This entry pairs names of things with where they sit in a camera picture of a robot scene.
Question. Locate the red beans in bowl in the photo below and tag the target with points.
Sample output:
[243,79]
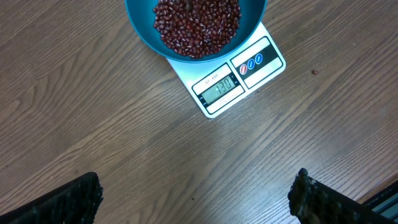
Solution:
[197,28]

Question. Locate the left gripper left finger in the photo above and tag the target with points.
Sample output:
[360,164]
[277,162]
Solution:
[74,202]

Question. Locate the teal bowl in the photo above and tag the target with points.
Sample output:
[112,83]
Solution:
[142,17]

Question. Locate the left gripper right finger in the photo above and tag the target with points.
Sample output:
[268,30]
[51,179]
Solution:
[313,202]

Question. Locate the white digital kitchen scale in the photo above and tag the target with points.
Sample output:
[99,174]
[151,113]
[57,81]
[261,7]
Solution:
[219,84]

